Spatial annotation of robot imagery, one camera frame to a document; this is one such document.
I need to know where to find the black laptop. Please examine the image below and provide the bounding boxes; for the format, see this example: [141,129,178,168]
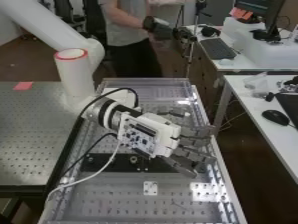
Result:
[274,92,298,130]

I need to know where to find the white cable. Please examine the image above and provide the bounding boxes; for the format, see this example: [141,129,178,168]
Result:
[43,139,122,216]

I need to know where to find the black tripod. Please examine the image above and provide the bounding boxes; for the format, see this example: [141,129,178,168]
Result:
[173,0,213,79]

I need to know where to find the person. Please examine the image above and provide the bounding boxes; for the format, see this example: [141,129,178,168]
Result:
[98,0,176,80]

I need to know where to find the black keyboard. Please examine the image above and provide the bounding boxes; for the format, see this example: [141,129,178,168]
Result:
[198,37,240,61]

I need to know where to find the black headphones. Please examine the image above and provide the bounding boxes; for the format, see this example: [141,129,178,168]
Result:
[200,26,222,38]

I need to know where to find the white desk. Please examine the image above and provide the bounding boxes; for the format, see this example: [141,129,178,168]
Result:
[184,23,298,73]
[212,74,298,185]

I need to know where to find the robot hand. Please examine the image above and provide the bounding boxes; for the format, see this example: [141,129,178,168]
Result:
[116,108,220,179]

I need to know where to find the black cable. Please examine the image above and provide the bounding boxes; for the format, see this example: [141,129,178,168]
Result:
[79,87,141,118]
[56,132,120,183]

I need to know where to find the pink tape strip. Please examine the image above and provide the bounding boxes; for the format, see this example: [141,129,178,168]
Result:
[12,81,35,92]

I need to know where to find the clear plastic bag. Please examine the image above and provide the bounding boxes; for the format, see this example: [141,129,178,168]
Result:
[242,71,271,98]

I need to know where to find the computer monitor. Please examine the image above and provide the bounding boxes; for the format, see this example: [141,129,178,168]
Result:
[232,0,287,42]

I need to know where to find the black computer mouse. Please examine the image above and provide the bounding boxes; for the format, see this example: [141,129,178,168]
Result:
[261,109,291,127]

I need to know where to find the small white square plate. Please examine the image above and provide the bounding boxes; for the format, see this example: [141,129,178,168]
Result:
[142,180,160,196]

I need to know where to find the black plate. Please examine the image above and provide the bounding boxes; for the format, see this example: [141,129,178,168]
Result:
[79,152,180,174]

